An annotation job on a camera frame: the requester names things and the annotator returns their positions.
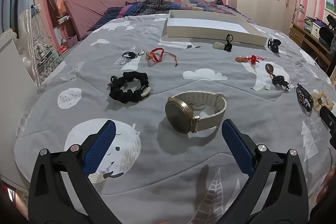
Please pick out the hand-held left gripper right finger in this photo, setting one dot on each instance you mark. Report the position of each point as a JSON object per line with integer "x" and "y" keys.
{"x": 237, "y": 145}

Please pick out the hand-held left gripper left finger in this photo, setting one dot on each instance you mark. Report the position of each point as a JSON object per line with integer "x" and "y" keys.
{"x": 101, "y": 145}

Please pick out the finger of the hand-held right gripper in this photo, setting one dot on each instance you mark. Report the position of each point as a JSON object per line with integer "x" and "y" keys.
{"x": 329, "y": 119}

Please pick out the gold watch with white band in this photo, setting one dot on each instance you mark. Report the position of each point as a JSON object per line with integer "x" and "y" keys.
{"x": 181, "y": 111}

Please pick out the black hair claw clip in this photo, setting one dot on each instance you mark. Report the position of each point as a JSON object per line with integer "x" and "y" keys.
{"x": 274, "y": 45}

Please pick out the white shallow tray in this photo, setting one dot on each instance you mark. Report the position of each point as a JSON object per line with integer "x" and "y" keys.
{"x": 210, "y": 23}

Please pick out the cream hair scrunchie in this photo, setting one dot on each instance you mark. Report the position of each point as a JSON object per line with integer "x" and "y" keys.
{"x": 319, "y": 98}

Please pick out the amber pendant with red knot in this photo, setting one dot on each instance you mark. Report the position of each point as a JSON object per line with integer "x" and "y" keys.
{"x": 242, "y": 59}

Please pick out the wooden desk with drawers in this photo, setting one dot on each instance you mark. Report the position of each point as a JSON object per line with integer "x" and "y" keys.
{"x": 302, "y": 35}

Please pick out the black bag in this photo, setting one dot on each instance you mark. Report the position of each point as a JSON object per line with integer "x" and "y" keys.
{"x": 328, "y": 29}

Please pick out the white storage box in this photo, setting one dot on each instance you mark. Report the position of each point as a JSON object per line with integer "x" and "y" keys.
{"x": 315, "y": 27}

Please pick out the white board furniture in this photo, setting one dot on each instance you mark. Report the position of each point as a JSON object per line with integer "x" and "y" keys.
{"x": 13, "y": 87}

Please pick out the pink small box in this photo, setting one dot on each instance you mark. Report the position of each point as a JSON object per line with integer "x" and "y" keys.
{"x": 70, "y": 42}

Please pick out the desk lamp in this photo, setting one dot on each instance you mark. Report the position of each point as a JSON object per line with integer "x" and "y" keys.
{"x": 299, "y": 8}

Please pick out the clear printed plastic bag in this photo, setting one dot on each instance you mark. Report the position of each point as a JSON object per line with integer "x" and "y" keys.
{"x": 39, "y": 40}

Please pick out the white power strip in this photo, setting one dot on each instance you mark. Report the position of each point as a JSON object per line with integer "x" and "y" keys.
{"x": 63, "y": 19}

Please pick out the striped purple blue quilt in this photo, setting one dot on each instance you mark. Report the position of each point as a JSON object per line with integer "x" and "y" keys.
{"x": 157, "y": 6}

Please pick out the charging phone on wall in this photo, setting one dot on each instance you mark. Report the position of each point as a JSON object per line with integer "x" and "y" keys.
{"x": 35, "y": 10}

